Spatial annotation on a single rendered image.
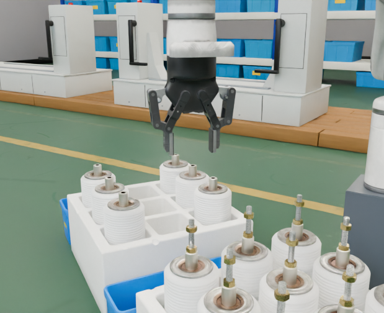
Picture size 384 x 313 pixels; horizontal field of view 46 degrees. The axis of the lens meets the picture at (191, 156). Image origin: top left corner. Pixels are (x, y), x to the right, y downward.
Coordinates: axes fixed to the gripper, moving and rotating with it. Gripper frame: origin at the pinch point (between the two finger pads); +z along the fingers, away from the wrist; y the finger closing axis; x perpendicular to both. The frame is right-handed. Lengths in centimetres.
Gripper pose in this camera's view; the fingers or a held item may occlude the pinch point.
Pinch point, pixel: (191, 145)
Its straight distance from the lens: 72.1
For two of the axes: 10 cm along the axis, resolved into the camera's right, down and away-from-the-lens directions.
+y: -9.7, 0.7, -2.3
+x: 2.4, 2.8, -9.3
